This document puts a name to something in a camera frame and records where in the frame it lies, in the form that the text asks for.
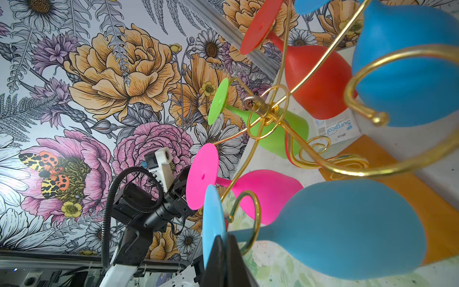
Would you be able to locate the blue wine glass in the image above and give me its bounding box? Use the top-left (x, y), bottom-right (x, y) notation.
top-left (293, 0), bottom-right (459, 128)
top-left (202, 179), bottom-right (427, 281)

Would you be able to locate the pink wine glass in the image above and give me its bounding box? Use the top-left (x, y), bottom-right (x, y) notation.
top-left (186, 143), bottom-right (303, 225)

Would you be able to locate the gold wire glass rack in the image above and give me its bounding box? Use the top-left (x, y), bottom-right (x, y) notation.
top-left (211, 0), bottom-right (459, 266)

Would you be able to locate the left green wine glass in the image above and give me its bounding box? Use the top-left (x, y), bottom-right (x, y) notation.
top-left (208, 78), bottom-right (309, 159)

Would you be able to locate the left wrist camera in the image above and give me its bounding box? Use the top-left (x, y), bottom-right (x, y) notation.
top-left (143, 147), bottom-right (174, 193)

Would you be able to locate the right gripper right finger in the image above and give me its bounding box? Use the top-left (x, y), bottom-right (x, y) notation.
top-left (227, 234), bottom-right (258, 287)

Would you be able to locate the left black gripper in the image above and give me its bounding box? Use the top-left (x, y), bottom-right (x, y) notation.
top-left (166, 166), bottom-right (197, 219)

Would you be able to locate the clear surgical mask packet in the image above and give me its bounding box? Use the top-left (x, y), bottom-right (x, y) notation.
top-left (314, 108), bottom-right (361, 144)

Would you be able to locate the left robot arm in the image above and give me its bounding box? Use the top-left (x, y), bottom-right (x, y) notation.
top-left (97, 167), bottom-right (196, 287)

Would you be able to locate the red wine glass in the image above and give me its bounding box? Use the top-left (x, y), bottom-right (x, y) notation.
top-left (240, 0), bottom-right (352, 120)

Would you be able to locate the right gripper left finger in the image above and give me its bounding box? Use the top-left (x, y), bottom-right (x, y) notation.
top-left (200, 245), bottom-right (227, 287)

